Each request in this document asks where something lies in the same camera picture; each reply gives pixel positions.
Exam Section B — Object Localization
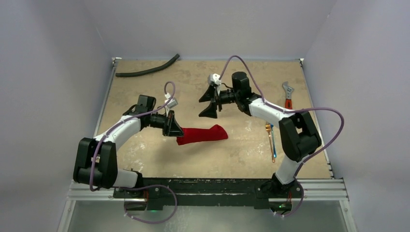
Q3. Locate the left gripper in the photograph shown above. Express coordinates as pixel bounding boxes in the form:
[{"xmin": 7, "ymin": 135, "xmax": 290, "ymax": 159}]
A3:
[{"xmin": 147, "ymin": 110, "xmax": 186, "ymax": 137}]

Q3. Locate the red cloth napkin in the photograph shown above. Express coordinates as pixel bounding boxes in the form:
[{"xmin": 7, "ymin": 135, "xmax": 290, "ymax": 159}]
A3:
[{"xmin": 176, "ymin": 124, "xmax": 228, "ymax": 145}]

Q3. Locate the gold fork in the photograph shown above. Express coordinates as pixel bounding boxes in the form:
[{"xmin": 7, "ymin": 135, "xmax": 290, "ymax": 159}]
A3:
[{"xmin": 265, "ymin": 122, "xmax": 276, "ymax": 163}]

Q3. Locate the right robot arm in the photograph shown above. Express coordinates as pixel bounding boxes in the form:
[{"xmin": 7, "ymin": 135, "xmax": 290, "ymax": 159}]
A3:
[{"xmin": 199, "ymin": 72, "xmax": 322, "ymax": 197}]

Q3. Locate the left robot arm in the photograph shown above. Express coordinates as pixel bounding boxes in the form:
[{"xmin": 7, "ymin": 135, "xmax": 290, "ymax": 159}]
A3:
[{"xmin": 73, "ymin": 94, "xmax": 184, "ymax": 198}]

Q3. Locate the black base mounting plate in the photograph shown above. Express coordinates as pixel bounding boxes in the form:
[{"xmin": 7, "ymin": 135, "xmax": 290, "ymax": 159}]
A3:
[{"xmin": 113, "ymin": 177, "xmax": 302, "ymax": 211}]

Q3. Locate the blue utensil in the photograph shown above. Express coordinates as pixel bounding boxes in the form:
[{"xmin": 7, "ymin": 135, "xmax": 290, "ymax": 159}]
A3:
[{"xmin": 270, "ymin": 124, "xmax": 277, "ymax": 159}]

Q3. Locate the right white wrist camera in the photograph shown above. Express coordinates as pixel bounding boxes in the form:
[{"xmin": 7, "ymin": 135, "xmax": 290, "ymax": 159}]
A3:
[{"xmin": 207, "ymin": 73, "xmax": 222, "ymax": 87}]

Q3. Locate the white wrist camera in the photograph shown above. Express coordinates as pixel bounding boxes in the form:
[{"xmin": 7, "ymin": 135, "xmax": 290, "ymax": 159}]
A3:
[
  {"xmin": 164, "ymin": 93, "xmax": 178, "ymax": 113},
  {"xmin": 207, "ymin": 73, "xmax": 222, "ymax": 87}
]

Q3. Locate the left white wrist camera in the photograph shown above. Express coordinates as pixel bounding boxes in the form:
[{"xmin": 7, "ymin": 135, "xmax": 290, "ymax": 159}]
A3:
[{"xmin": 164, "ymin": 93, "xmax": 178, "ymax": 113}]

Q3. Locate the black corrugated hose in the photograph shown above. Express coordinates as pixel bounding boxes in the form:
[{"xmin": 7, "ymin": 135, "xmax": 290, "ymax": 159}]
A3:
[{"xmin": 116, "ymin": 54, "xmax": 180, "ymax": 78}]

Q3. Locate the adjustable wrench orange handle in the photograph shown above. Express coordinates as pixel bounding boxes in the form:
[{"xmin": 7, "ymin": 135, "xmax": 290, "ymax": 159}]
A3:
[{"xmin": 282, "ymin": 81, "xmax": 294, "ymax": 109}]

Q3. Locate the aluminium frame rail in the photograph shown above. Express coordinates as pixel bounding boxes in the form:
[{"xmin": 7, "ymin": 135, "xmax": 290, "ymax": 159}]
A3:
[{"xmin": 73, "ymin": 71, "xmax": 347, "ymax": 202}]

